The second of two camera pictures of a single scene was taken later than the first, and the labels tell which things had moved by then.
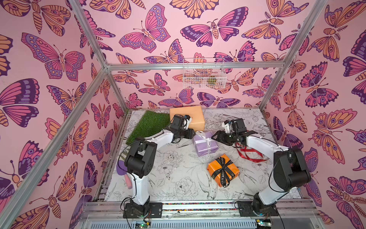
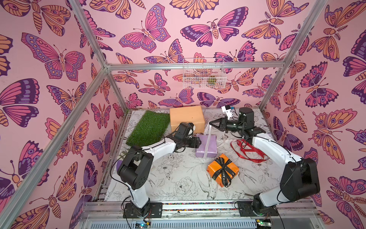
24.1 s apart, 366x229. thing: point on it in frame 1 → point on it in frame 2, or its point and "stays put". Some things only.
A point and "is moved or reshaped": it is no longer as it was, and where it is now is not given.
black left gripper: (190, 133) → (195, 143)
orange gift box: (222, 169) stays put
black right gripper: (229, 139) → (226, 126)
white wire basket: (204, 73) stays put
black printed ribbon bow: (224, 171) stays put
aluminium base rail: (291, 214) stays put
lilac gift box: (205, 145) is moved or reshaped
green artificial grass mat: (151, 122) stays put
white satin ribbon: (207, 140) → (208, 130)
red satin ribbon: (250, 154) stays put
